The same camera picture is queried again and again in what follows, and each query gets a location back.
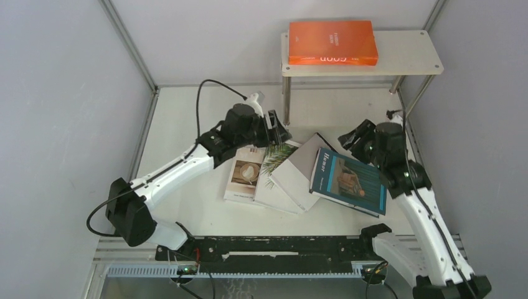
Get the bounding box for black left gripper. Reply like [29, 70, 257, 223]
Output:
[235, 110, 291, 149]

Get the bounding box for teal Humor book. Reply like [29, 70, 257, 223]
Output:
[309, 148, 387, 218]

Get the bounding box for orange hardcover book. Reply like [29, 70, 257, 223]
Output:
[288, 20, 379, 66]

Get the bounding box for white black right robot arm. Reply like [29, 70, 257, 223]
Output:
[338, 120, 492, 298]

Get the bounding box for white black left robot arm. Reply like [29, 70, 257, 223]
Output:
[105, 103, 292, 260]

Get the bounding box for coffee cover book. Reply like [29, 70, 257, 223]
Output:
[224, 146, 265, 204]

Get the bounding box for grey white plain book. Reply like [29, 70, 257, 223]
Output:
[270, 132, 334, 212]

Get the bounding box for palm leaf cover book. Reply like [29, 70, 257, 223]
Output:
[252, 139, 304, 216]

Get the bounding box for white raised shelf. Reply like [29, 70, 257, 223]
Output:
[281, 31, 444, 128]

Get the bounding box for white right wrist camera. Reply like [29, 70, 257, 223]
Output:
[385, 110, 404, 126]

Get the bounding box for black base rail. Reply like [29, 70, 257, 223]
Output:
[154, 236, 382, 275]

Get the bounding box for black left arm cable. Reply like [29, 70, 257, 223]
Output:
[85, 79, 248, 239]

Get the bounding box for aluminium frame rail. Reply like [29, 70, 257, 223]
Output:
[98, 0, 159, 93]

